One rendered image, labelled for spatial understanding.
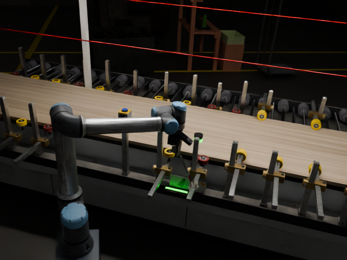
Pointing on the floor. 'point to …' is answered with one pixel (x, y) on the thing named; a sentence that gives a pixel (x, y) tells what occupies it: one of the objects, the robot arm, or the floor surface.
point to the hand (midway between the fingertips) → (178, 155)
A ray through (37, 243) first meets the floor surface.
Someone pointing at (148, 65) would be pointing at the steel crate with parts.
